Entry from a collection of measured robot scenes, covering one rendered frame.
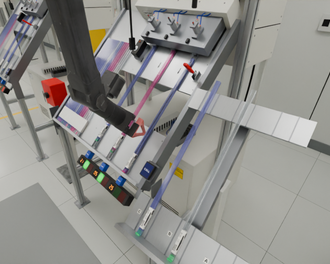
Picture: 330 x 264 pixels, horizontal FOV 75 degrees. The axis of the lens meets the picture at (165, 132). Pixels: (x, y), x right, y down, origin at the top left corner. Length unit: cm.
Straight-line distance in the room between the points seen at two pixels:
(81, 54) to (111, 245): 121
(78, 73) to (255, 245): 140
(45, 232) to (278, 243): 131
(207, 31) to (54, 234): 88
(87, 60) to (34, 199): 66
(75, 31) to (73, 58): 6
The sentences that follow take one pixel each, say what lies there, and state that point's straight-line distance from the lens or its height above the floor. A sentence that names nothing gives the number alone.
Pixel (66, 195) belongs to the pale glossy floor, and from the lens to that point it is 184.
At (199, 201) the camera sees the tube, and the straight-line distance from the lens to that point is 60.
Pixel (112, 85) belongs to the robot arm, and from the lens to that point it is 64.
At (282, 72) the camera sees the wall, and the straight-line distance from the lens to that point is 245.
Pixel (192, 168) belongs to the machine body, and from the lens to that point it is 103.
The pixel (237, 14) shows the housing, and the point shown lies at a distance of 95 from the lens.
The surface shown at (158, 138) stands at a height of 84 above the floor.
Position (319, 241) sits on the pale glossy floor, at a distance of 180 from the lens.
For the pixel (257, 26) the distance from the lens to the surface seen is 109.
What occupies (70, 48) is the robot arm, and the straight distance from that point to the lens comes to 50.
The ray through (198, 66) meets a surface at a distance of 87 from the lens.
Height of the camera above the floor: 129
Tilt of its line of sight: 33 degrees down
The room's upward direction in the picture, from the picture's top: 1 degrees clockwise
